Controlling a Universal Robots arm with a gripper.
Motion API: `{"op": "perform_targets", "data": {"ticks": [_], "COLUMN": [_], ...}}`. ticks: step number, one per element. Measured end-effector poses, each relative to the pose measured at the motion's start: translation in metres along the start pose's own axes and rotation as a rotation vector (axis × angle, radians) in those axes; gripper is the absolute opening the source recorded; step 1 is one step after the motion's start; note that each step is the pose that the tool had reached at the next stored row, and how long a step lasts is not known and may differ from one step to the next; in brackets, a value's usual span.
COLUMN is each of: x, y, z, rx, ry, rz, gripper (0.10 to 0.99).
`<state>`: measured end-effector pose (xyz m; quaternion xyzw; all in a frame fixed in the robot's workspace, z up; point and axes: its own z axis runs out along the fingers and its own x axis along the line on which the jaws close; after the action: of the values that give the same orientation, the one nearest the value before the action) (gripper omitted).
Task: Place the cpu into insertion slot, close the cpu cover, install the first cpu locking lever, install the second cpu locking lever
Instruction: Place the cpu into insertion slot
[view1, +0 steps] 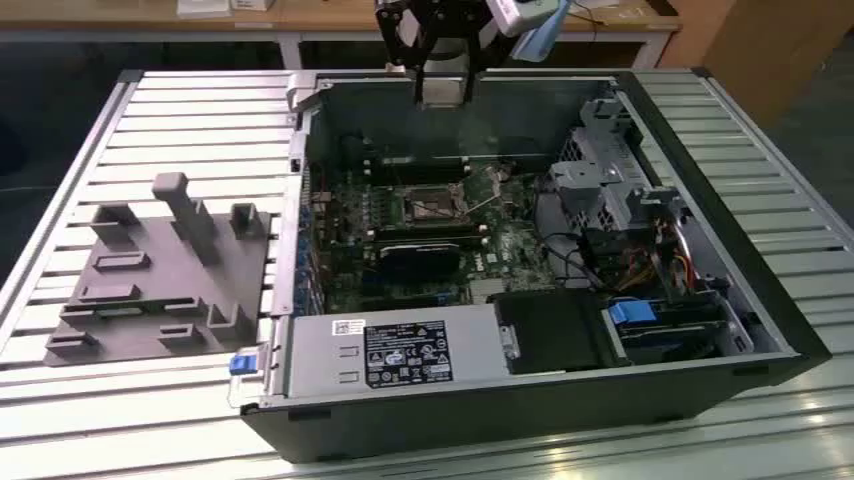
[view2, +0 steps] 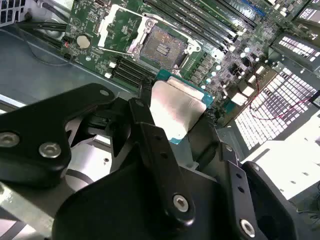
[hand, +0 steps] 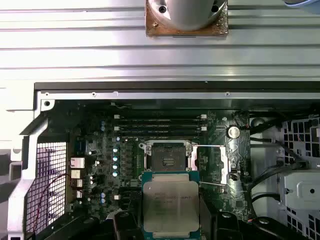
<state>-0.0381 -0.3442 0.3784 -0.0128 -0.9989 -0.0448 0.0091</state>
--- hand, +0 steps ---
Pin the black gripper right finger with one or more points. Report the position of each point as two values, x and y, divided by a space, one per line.
206 225

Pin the metal socket cover frame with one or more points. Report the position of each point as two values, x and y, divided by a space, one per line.
225 165

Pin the silver ribbed board block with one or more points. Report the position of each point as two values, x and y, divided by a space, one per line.
77 174
77 183
77 162
78 194

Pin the black silver PC case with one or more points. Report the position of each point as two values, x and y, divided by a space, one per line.
150 94

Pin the blue capped capacitor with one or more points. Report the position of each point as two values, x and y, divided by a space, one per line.
102 123
102 128

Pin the silver green CPU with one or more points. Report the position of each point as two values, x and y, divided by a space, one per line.
170 200

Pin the square brown base plate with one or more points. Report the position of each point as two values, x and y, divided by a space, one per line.
152 30

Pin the silver coin battery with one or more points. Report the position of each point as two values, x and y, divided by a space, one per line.
233 131

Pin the CPU socket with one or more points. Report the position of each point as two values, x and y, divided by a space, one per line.
167 155

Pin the green motherboard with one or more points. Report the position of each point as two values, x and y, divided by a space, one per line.
215 120

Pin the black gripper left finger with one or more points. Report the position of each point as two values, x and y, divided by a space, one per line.
127 226

